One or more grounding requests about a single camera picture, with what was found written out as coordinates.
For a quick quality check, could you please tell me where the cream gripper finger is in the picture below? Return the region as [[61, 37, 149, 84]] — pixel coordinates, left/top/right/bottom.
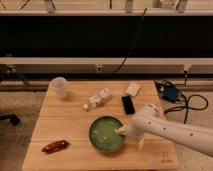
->
[[116, 125, 128, 135], [137, 138, 145, 150]]

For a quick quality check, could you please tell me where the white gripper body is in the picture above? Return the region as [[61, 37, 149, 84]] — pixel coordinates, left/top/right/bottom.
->
[[125, 122, 144, 140]]

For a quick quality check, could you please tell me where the green ceramic bowl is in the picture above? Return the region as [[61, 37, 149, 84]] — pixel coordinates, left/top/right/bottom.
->
[[89, 116, 125, 153]]

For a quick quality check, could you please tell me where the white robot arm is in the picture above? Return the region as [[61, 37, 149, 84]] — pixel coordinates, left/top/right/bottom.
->
[[117, 103, 213, 157]]

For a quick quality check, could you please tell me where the black smartphone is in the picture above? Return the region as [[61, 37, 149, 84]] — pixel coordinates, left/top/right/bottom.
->
[[122, 96, 135, 115]]

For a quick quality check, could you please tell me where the white sponge block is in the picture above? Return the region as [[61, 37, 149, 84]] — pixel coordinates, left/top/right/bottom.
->
[[126, 82, 141, 97]]

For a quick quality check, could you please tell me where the white plastic bottle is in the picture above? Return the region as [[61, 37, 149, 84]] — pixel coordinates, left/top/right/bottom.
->
[[83, 88, 112, 111]]

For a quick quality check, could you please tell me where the blue power box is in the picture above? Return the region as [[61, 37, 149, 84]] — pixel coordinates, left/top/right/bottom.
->
[[163, 86, 179, 102]]

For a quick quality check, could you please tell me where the translucent plastic cup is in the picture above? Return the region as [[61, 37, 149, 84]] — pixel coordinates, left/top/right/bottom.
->
[[49, 77, 68, 99]]

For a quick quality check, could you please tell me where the black chair base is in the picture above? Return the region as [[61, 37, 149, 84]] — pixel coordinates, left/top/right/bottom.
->
[[0, 114, 20, 126]]

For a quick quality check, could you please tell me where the black floor cable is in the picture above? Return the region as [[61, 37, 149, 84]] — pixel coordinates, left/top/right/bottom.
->
[[154, 79, 210, 124]]

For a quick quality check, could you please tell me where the grey metal rail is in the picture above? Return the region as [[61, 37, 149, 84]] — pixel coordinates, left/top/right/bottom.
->
[[0, 57, 213, 74]]

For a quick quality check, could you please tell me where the black hanging cable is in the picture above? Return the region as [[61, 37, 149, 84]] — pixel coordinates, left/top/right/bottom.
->
[[111, 7, 148, 74]]

